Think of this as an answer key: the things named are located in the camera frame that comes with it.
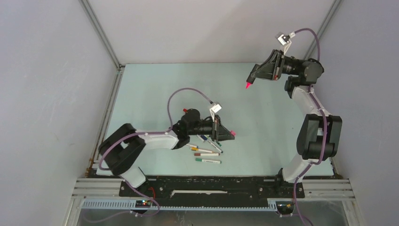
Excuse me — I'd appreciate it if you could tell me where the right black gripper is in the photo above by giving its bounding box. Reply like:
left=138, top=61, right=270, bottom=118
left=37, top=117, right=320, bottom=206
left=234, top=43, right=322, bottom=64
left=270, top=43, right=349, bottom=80
left=250, top=49, right=306, bottom=81

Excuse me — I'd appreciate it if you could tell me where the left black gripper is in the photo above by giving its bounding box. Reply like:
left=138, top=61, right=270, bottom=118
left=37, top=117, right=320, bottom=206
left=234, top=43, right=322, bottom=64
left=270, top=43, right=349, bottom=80
left=188, top=114, right=233, bottom=141

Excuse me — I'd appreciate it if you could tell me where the black pink highlighter body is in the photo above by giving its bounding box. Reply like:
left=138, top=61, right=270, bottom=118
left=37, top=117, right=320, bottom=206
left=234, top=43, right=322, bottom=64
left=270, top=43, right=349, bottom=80
left=246, top=81, right=253, bottom=89

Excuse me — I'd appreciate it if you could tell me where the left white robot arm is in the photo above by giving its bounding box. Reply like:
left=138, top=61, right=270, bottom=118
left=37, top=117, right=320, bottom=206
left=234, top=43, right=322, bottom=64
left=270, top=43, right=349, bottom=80
left=98, top=109, right=235, bottom=196

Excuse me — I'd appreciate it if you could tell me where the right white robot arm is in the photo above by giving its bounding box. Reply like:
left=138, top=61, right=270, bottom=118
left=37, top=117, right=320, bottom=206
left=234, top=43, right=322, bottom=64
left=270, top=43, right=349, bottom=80
left=246, top=49, right=343, bottom=197

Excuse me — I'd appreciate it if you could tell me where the light blue capped marker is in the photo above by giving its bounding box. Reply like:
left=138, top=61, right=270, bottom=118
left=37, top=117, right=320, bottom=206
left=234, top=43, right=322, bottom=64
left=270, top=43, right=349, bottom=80
left=185, top=144, right=198, bottom=148

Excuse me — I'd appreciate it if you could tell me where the yellow capped marker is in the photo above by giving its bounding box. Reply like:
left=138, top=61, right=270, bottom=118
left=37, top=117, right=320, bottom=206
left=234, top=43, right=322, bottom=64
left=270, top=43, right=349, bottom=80
left=190, top=147, right=214, bottom=153

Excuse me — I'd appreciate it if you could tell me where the green capped marker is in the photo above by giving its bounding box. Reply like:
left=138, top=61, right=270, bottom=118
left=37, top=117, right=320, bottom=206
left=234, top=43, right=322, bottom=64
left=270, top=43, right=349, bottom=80
left=195, top=158, right=222, bottom=164

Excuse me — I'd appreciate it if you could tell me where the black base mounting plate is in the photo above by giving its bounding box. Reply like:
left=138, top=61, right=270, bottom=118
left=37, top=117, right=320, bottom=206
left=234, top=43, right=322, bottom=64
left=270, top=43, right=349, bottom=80
left=138, top=176, right=305, bottom=207

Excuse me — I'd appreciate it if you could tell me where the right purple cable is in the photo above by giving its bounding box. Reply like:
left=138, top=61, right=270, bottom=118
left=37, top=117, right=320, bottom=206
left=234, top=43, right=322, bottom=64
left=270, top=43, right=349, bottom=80
left=291, top=28, right=328, bottom=226

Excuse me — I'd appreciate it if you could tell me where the purple cable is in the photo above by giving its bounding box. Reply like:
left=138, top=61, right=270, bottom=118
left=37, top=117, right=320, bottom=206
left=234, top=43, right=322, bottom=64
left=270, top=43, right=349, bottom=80
left=99, top=88, right=214, bottom=217
left=291, top=28, right=328, bottom=226

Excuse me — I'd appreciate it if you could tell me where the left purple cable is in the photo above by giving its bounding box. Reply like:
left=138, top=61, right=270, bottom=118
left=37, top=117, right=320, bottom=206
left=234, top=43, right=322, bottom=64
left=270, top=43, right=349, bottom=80
left=99, top=88, right=214, bottom=217

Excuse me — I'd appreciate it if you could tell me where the right aluminium frame post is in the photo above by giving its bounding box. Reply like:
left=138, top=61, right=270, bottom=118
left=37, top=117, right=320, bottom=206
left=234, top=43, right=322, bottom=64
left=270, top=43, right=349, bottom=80
left=299, top=0, right=344, bottom=59

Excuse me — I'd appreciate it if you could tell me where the aluminium frame post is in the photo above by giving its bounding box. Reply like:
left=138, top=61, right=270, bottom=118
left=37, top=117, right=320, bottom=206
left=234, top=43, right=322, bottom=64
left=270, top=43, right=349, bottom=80
left=299, top=0, right=344, bottom=59
left=79, top=0, right=125, bottom=177

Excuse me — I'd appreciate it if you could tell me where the grey cable duct rail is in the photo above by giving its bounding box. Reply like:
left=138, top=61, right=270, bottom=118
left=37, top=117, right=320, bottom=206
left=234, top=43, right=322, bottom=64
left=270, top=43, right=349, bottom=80
left=81, top=199, right=293, bottom=212

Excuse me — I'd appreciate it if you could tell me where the left aluminium frame post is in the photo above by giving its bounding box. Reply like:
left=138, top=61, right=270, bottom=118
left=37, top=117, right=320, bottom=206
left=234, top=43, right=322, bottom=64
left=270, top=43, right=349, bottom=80
left=79, top=0, right=125, bottom=177

